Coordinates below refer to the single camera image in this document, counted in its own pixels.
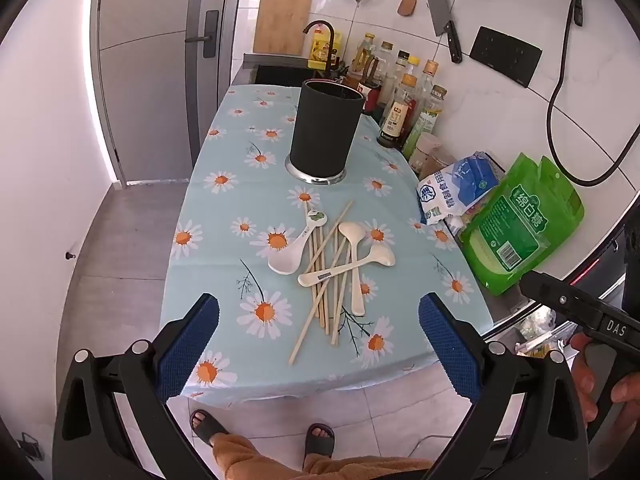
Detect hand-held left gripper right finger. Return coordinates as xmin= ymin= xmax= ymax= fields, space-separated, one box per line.
xmin=418 ymin=292 xmax=591 ymax=480

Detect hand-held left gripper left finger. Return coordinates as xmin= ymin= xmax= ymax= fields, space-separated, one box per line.
xmin=52 ymin=292 xmax=221 ymax=480

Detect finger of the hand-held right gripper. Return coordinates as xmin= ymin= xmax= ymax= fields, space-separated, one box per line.
xmin=520 ymin=270 xmax=606 ymax=333

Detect wooden chopstick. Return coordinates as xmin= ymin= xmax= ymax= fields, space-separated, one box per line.
xmin=318 ymin=237 xmax=333 ymax=335
xmin=331 ymin=245 xmax=354 ymax=347
xmin=300 ymin=200 xmax=356 ymax=276
xmin=288 ymin=245 xmax=346 ymax=365
xmin=312 ymin=232 xmax=346 ymax=321
xmin=307 ymin=230 xmax=328 ymax=331

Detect beige plastic spoon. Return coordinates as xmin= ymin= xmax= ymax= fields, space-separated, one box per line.
xmin=297 ymin=245 xmax=397 ymax=288
xmin=337 ymin=221 xmax=368 ymax=317

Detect white ceramic spoon green print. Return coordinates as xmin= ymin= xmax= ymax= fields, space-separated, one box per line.
xmin=267 ymin=208 xmax=329 ymax=276

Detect black cylindrical utensil holder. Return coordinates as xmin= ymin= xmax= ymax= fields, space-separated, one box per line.
xmin=285 ymin=79 xmax=365 ymax=185

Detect person's right hand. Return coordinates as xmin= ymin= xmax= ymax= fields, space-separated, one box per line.
xmin=570 ymin=332 xmax=640 ymax=433

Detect green sugar bag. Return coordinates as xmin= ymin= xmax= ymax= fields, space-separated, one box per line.
xmin=459 ymin=152 xmax=586 ymax=297

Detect black slipper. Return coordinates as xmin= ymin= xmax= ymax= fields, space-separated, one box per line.
xmin=303 ymin=422 xmax=336 ymax=459
xmin=189 ymin=409 xmax=232 ymax=447

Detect daisy print blue tablecloth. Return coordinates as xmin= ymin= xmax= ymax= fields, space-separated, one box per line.
xmin=159 ymin=84 xmax=495 ymax=408

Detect blue white salt bag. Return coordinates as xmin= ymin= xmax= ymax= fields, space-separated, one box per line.
xmin=416 ymin=151 xmax=501 ymax=226

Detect orange fleece trousers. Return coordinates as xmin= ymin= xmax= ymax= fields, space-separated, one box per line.
xmin=210 ymin=432 xmax=436 ymax=480

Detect brown spice jar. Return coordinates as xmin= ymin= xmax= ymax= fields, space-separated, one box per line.
xmin=425 ymin=147 xmax=458 ymax=178
xmin=407 ymin=133 xmax=442 ymax=173

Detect row of condiment bottles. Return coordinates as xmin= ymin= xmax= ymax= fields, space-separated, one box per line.
xmin=345 ymin=32 xmax=450 ymax=161

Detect black sink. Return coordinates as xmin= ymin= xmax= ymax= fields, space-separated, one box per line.
xmin=243 ymin=53 xmax=346 ymax=86

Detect grey door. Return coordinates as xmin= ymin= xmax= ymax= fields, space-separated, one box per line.
xmin=97 ymin=0 xmax=248 ymax=186

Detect yellow cooking oil bottle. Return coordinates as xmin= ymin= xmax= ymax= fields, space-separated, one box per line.
xmin=307 ymin=29 xmax=345 ymax=71

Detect wooden cutting board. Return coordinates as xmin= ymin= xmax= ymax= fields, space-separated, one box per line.
xmin=252 ymin=0 xmax=314 ymax=57

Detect dark curved faucet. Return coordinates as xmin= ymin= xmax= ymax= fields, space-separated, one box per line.
xmin=302 ymin=20 xmax=337 ymax=78

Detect black power cable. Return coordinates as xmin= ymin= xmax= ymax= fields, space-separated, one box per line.
xmin=545 ymin=0 xmax=640 ymax=186

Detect black wall socket panel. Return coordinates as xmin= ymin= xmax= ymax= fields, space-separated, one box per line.
xmin=469 ymin=26 xmax=544 ymax=89

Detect steel cleaver black handle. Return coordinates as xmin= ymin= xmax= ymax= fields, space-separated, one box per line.
xmin=425 ymin=0 xmax=463 ymax=64

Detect black door lock handle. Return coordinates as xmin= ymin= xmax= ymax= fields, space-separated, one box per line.
xmin=184 ymin=10 xmax=221 ymax=59

